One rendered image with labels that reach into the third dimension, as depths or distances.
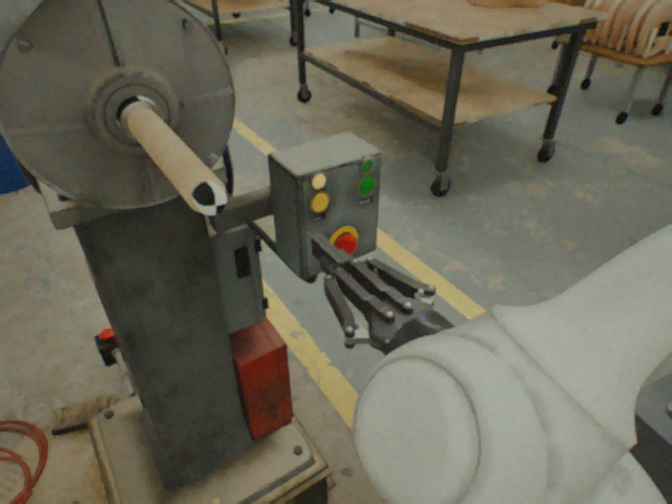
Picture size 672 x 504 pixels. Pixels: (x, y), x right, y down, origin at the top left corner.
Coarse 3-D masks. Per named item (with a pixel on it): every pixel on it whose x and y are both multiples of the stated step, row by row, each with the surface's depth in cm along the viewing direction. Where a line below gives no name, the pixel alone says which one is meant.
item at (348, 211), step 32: (288, 160) 73; (320, 160) 73; (352, 160) 73; (288, 192) 73; (320, 192) 72; (352, 192) 76; (256, 224) 90; (288, 224) 77; (320, 224) 76; (352, 224) 80; (288, 256) 82; (352, 256) 84
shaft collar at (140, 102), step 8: (128, 104) 49; (136, 104) 50; (144, 104) 50; (152, 104) 51; (120, 112) 50; (128, 112) 50; (160, 112) 51; (120, 120) 50; (128, 128) 50; (128, 136) 51
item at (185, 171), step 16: (144, 112) 49; (144, 128) 46; (160, 128) 46; (144, 144) 46; (160, 144) 43; (176, 144) 43; (160, 160) 43; (176, 160) 41; (192, 160) 40; (176, 176) 40; (192, 176) 38; (208, 176) 38; (192, 192) 38; (224, 192) 40
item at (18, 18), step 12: (0, 0) 21; (12, 0) 21; (24, 0) 21; (36, 0) 21; (0, 12) 21; (12, 12) 21; (24, 12) 21; (0, 24) 21; (12, 24) 21; (0, 36) 21
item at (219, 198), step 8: (200, 184) 38; (208, 184) 38; (216, 184) 39; (200, 192) 37; (208, 192) 37; (216, 192) 37; (200, 200) 37; (208, 200) 37; (216, 200) 37; (224, 200) 38; (200, 208) 38; (208, 208) 37; (216, 208) 38
